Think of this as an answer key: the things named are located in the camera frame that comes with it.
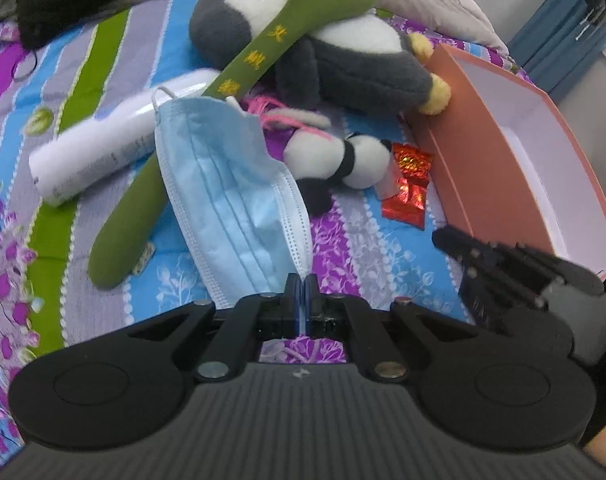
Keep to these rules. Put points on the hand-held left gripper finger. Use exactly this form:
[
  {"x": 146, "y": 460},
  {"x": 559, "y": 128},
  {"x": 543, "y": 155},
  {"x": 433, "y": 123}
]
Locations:
[
  {"x": 299, "y": 310},
  {"x": 310, "y": 306}
]

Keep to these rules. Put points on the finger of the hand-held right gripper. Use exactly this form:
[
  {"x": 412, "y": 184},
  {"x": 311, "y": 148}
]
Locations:
[
  {"x": 488, "y": 295},
  {"x": 483, "y": 252}
]

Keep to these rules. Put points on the red foil candy packet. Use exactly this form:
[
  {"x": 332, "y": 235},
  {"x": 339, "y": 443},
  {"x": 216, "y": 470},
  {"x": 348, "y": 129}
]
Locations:
[
  {"x": 405, "y": 205},
  {"x": 412, "y": 160}
]

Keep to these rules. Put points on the pink cardboard box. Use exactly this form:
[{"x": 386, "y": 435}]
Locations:
[{"x": 483, "y": 160}]

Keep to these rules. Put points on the blue face mask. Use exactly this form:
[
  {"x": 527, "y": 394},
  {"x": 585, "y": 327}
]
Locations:
[{"x": 223, "y": 185}]

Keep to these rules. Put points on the small panda plush toy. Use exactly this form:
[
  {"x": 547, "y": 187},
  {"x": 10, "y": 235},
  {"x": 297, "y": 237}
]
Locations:
[{"x": 363, "y": 160}]

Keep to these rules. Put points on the pink ribbon bundle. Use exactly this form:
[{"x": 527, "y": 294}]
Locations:
[{"x": 278, "y": 120}]

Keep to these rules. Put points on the purple floral bed sheet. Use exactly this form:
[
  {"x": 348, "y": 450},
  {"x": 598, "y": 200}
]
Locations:
[{"x": 373, "y": 260}]

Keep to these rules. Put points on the grey penguin plush toy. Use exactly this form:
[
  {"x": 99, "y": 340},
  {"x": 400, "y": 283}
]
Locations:
[{"x": 363, "y": 75}]

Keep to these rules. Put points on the blue curtain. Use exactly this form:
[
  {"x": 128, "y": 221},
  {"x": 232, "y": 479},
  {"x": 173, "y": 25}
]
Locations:
[{"x": 558, "y": 45}]

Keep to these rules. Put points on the grey duvet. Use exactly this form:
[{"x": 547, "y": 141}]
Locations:
[{"x": 433, "y": 0}]

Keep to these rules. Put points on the white tube bottle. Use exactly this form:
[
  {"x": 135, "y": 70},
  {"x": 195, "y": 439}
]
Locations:
[{"x": 93, "y": 150}]

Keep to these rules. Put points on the green plush massage stick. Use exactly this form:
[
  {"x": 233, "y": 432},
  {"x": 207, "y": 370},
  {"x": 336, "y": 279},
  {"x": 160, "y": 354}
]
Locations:
[{"x": 283, "y": 45}]

